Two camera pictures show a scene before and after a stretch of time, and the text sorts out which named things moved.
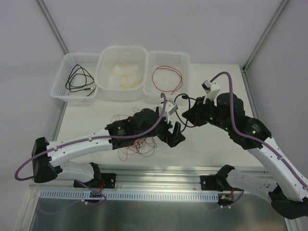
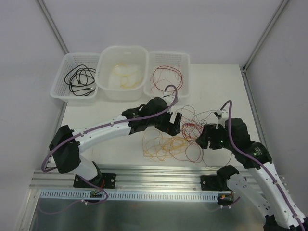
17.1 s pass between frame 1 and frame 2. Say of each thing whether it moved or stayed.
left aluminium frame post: stayed
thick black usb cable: moved
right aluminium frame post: stayed
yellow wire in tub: stayed
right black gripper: moved
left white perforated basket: stayed
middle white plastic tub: stayed
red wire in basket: stayed
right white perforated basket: stayed
